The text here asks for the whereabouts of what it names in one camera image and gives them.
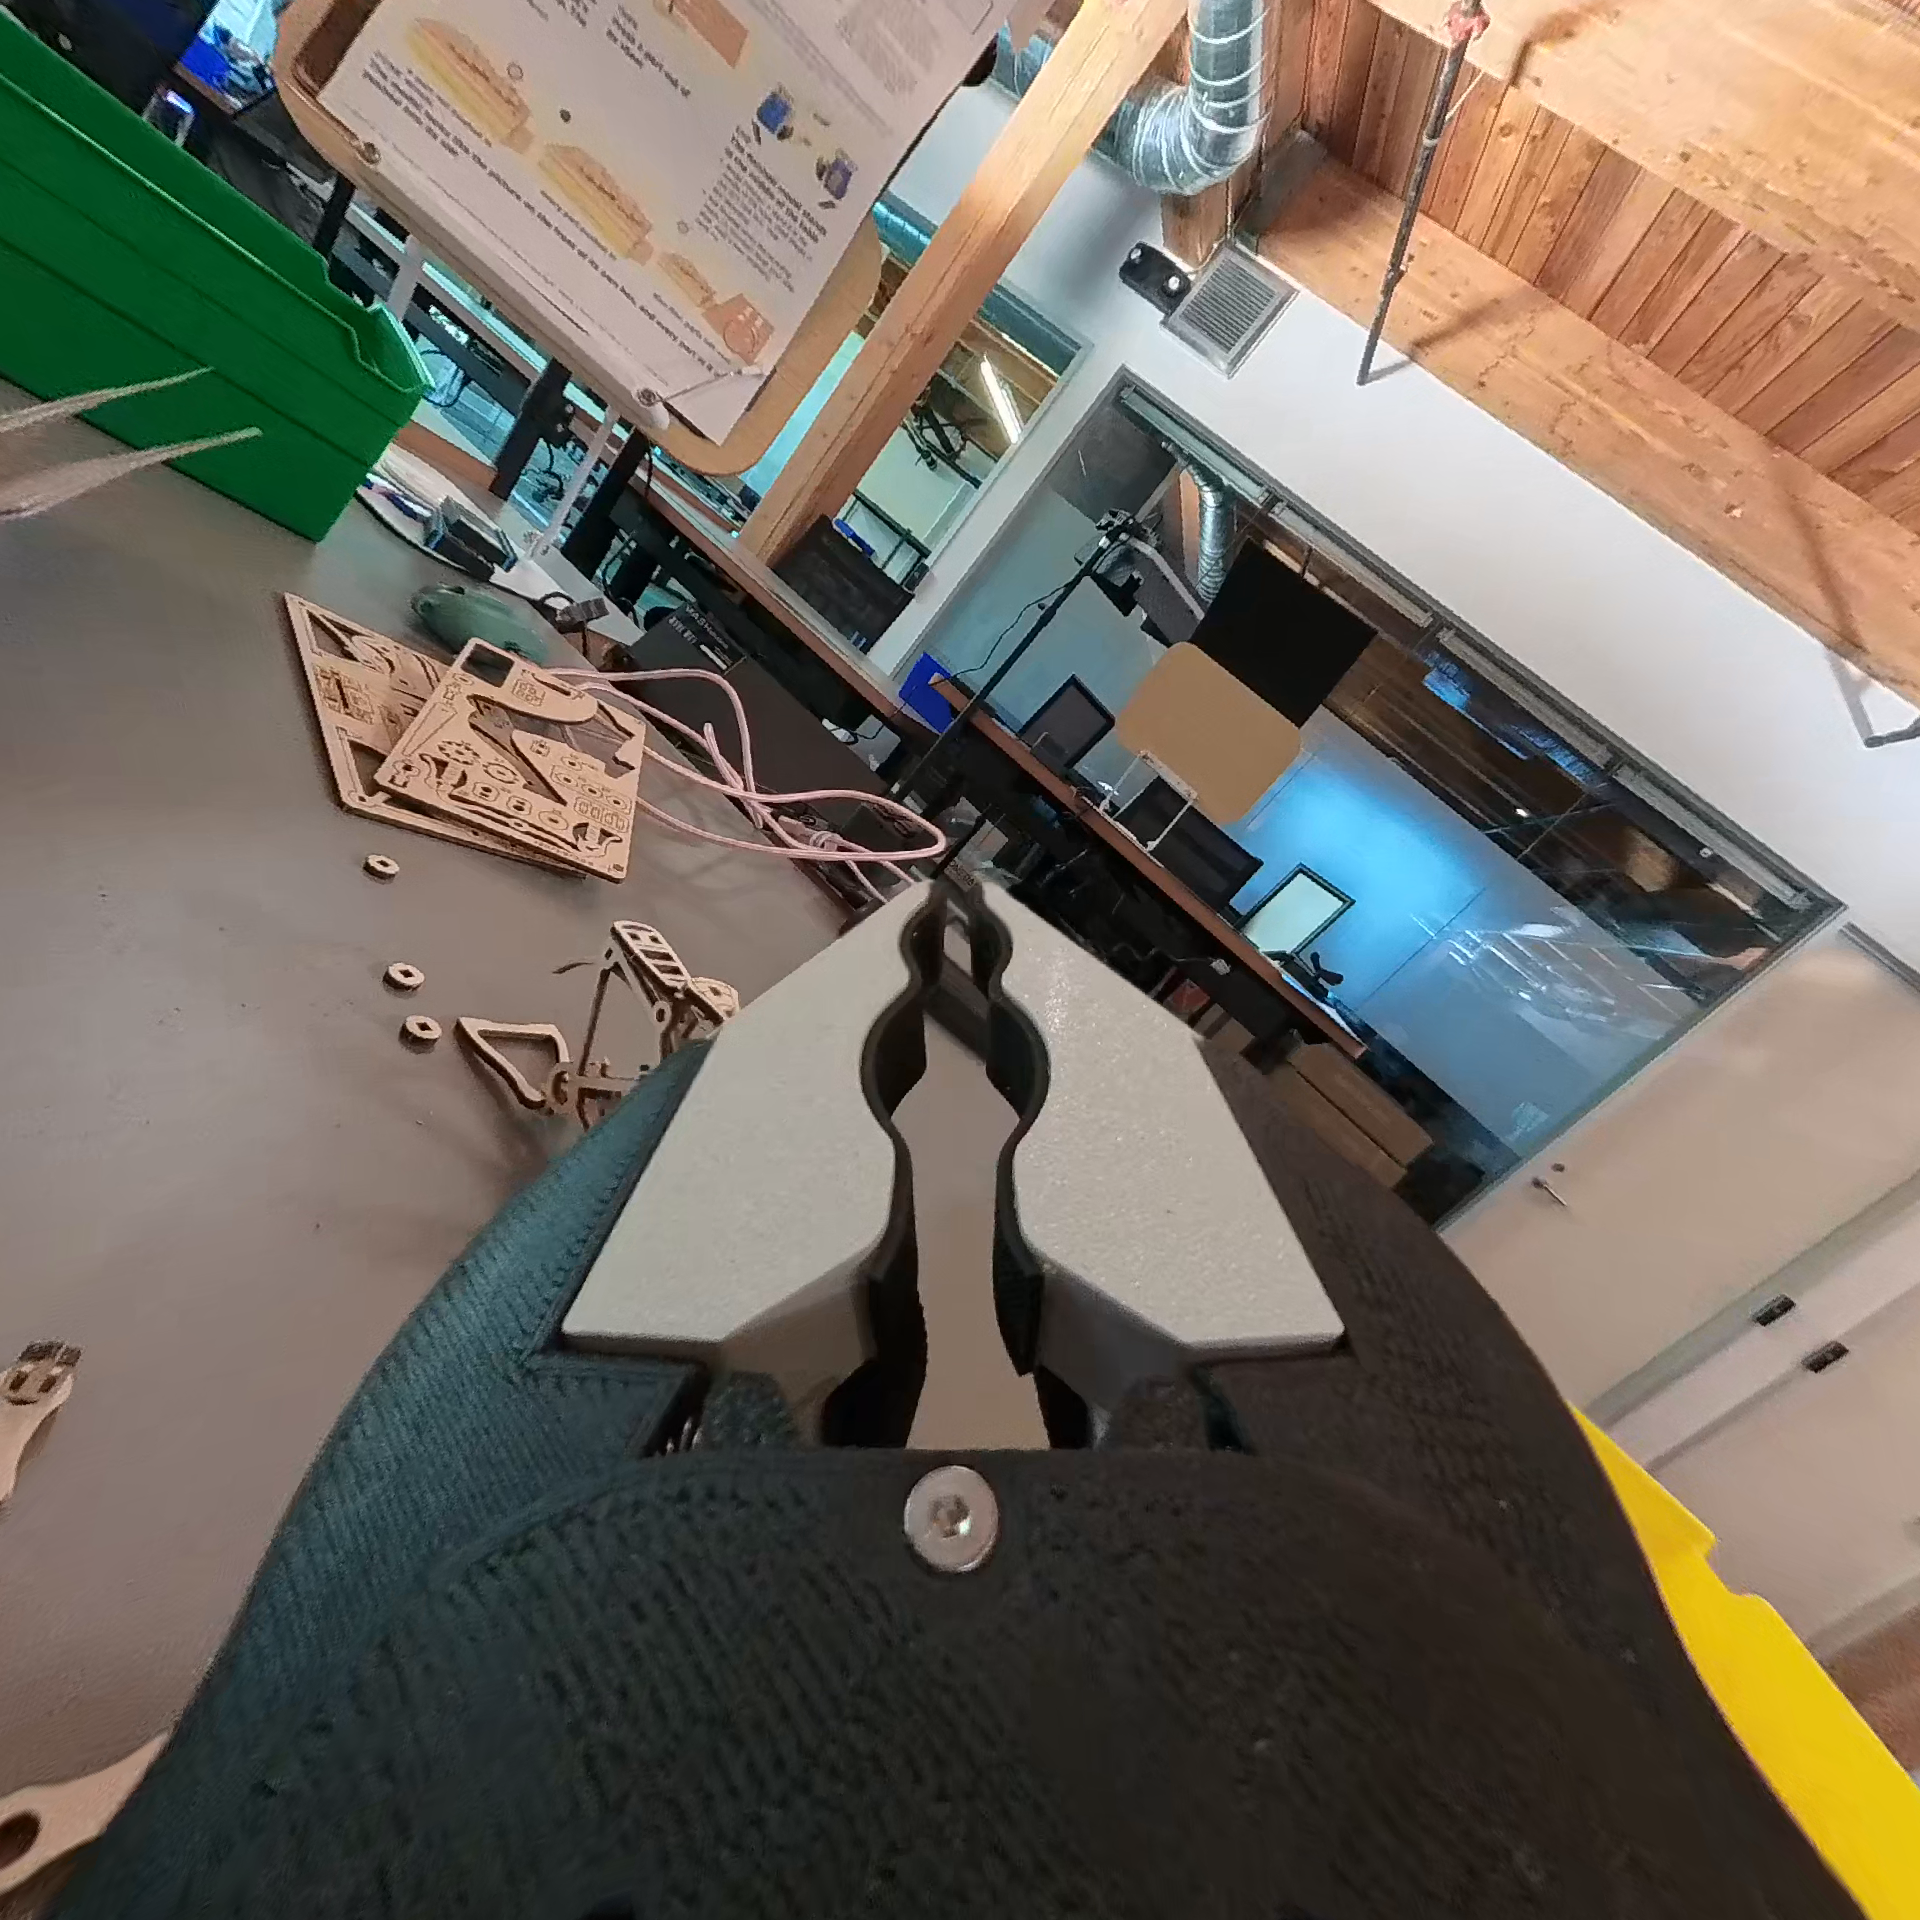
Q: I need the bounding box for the black metal pipe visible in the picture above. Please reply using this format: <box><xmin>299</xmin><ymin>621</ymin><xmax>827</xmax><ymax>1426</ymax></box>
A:
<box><xmin>1356</xmin><ymin>0</ymin><xmax>1490</xmax><ymax>388</ymax></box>

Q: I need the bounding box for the rounded wooden part with hole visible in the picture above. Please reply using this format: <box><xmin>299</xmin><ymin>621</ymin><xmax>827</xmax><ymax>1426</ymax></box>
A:
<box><xmin>0</xmin><ymin>1730</ymin><xmax>171</xmax><ymax>1881</ymax></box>

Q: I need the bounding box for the large green plastic bin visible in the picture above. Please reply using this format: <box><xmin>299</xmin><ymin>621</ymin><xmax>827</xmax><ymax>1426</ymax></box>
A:
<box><xmin>0</xmin><ymin>14</ymin><xmax>437</xmax><ymax>545</ymax></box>

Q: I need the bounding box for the dark tablet screen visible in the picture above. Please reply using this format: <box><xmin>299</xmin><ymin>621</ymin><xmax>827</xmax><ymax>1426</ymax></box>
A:
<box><xmin>1020</xmin><ymin>675</ymin><xmax>1120</xmax><ymax>772</ymax></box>

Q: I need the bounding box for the black electronics box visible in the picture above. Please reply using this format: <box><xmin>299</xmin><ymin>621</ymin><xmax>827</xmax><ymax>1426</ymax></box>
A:
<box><xmin>621</xmin><ymin>607</ymin><xmax>920</xmax><ymax>902</ymax></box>

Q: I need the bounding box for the teal computer mouse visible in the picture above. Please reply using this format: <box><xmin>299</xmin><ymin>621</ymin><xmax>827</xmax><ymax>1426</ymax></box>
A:
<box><xmin>411</xmin><ymin>583</ymin><xmax>531</xmax><ymax>651</ymax></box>

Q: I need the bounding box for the lit computer monitor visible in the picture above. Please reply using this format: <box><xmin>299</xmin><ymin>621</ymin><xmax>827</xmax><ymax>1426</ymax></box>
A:
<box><xmin>1237</xmin><ymin>864</ymin><xmax>1356</xmax><ymax>965</ymax></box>

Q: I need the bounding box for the paper instruction sheet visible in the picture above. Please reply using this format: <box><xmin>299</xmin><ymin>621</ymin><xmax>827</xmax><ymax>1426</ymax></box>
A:
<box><xmin>318</xmin><ymin>0</ymin><xmax>1055</xmax><ymax>448</ymax></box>

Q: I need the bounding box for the pink cable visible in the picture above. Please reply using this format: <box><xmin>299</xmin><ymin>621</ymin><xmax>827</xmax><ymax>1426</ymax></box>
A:
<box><xmin>568</xmin><ymin>667</ymin><xmax>950</xmax><ymax>875</ymax></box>

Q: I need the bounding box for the open instruction booklet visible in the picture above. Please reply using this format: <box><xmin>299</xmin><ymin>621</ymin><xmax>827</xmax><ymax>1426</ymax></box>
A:
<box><xmin>0</xmin><ymin>369</ymin><xmax>267</xmax><ymax>522</ymax></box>

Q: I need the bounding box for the toothed wooden part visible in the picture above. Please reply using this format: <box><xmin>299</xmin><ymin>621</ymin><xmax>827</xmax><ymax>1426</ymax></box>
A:
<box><xmin>0</xmin><ymin>1339</ymin><xmax>84</xmax><ymax>1505</ymax></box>

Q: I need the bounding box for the wooden parts sheet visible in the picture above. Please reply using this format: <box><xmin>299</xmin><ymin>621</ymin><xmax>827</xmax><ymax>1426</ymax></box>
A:
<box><xmin>282</xmin><ymin>593</ymin><xmax>459</xmax><ymax>830</ymax></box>
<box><xmin>371</xmin><ymin>639</ymin><xmax>650</xmax><ymax>884</ymax></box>

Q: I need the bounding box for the triangular wooden frame part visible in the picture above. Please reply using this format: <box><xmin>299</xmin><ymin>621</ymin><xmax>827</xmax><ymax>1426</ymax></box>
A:
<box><xmin>454</xmin><ymin>1014</ymin><xmax>576</xmax><ymax>1116</ymax></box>

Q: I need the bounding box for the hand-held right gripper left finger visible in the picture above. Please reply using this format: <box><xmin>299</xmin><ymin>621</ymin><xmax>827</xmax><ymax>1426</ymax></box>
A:
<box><xmin>560</xmin><ymin>881</ymin><xmax>942</xmax><ymax>1451</ymax></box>

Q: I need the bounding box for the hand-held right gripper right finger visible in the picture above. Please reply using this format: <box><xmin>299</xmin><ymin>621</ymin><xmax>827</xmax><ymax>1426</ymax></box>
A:
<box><xmin>961</xmin><ymin>881</ymin><xmax>1346</xmax><ymax>1454</ymax></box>

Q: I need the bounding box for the tan rounded board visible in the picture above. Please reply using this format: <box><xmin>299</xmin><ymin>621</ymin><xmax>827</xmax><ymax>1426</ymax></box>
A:
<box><xmin>1116</xmin><ymin>643</ymin><xmax>1306</xmax><ymax>828</ymax></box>

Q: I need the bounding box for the slanted wooden beam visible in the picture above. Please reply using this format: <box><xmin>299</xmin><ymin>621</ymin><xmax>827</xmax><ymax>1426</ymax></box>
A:
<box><xmin>735</xmin><ymin>0</ymin><xmax>1190</xmax><ymax>570</ymax></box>

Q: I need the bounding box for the yellow plastic bin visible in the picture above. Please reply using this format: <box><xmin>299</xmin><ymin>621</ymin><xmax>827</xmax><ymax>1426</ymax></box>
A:
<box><xmin>1564</xmin><ymin>1408</ymin><xmax>1920</xmax><ymax>1920</ymax></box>

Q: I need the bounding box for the white wall vent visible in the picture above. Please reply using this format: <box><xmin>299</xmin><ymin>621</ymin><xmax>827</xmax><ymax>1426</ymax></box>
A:
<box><xmin>1162</xmin><ymin>246</ymin><xmax>1302</xmax><ymax>378</ymax></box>

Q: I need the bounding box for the black wall screen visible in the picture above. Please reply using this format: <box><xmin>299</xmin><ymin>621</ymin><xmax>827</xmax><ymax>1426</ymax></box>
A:
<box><xmin>1189</xmin><ymin>536</ymin><xmax>1383</xmax><ymax>732</ymax></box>

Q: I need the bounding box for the long wooden desk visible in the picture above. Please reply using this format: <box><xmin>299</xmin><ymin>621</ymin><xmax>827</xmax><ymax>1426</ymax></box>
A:
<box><xmin>928</xmin><ymin>675</ymin><xmax>1370</xmax><ymax>1060</ymax></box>

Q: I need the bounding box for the silver ventilation duct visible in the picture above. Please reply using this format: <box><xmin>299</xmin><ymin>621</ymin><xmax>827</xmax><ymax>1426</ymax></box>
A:
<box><xmin>1115</xmin><ymin>0</ymin><xmax>1280</xmax><ymax>199</ymax></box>

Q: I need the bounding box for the camera tripod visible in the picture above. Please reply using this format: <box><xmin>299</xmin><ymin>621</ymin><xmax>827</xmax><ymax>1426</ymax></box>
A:
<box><xmin>961</xmin><ymin>508</ymin><xmax>1190</xmax><ymax>819</ymax></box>

